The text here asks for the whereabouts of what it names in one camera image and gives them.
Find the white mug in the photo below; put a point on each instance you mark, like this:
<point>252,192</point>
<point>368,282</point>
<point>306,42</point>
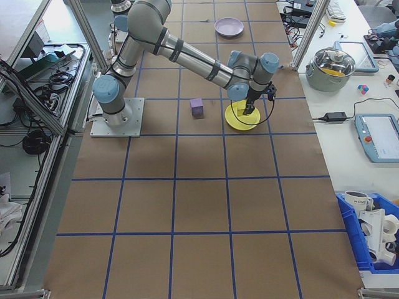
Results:
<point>355,202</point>

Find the purple foam block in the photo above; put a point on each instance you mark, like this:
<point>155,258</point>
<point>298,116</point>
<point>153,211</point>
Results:
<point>197,107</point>

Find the purple plate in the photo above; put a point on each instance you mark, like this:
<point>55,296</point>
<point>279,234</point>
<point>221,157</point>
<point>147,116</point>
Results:
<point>229,26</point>

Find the blue plastic bin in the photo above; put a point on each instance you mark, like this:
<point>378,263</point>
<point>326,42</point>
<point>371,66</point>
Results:
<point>349,224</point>

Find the black desktop box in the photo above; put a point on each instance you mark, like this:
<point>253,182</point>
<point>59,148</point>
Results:
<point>304,7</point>

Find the aluminium rig foot bar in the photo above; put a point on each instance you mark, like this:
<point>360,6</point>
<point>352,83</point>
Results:
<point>378,293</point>
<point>22,293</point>

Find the yellow foam block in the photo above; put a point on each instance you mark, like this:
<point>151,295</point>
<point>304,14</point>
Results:
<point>239,112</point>

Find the aluminium profile post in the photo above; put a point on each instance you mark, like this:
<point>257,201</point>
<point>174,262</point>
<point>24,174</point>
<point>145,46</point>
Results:
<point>88,37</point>
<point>310,31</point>

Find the white cloth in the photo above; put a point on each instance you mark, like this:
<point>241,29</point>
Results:
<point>9,208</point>

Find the black power adapter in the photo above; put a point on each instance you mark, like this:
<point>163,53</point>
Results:
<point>336,116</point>

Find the yellow plate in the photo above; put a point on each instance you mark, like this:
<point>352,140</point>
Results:
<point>240,123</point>

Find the white square base plate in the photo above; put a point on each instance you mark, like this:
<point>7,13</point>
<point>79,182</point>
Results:
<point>137,124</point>

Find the small yellow block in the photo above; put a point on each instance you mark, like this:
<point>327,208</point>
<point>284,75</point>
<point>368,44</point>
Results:
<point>332,23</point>

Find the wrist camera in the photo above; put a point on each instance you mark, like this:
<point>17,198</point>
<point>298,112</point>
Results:
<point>272,91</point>

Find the small colourful cube toy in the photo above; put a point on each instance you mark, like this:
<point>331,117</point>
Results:
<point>362,89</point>

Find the white plastic pipe parts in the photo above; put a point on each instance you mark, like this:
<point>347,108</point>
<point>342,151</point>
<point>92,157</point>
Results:
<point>377,227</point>

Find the usb hub with red plugs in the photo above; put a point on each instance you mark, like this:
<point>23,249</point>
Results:
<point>294,37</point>

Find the black box in frame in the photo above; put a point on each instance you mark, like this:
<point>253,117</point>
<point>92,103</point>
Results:
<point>35,43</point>

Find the blue teach pendant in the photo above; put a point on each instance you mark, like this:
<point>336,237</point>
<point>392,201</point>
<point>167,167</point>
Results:
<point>358,56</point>
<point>383,137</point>

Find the small bottle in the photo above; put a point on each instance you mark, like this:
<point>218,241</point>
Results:
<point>389,81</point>

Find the metal V-shaped frame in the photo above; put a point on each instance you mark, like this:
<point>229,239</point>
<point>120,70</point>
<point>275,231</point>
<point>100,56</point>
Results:
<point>39,211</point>

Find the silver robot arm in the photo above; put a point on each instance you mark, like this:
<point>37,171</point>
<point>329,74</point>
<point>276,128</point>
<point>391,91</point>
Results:
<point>193,58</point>
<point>121,5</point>

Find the green board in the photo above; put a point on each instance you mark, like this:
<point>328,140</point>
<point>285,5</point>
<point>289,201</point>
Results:
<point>43,62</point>

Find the steel pot with glass lid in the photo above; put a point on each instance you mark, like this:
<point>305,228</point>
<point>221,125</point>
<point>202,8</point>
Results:
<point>327,78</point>

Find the white keyboard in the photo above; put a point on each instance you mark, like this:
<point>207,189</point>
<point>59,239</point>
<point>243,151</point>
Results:
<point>336,11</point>

